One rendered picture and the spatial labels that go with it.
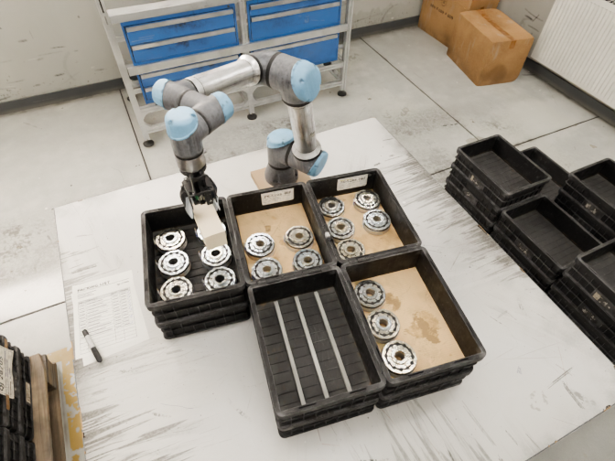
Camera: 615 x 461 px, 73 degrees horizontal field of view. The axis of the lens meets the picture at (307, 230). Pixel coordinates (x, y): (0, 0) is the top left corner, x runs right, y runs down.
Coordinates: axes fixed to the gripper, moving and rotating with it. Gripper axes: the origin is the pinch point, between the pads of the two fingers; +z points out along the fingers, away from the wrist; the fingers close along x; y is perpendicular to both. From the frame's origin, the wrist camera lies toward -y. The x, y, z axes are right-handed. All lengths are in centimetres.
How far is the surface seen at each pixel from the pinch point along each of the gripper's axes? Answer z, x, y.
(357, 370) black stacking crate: 26, 25, 55
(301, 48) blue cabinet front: 61, 120, -187
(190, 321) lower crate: 28.8, -14.6, 17.7
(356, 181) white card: 20, 61, -9
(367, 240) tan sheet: 26, 53, 15
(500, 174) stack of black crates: 60, 160, -16
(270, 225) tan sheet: 25.7, 23.1, -6.6
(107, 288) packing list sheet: 38, -39, -14
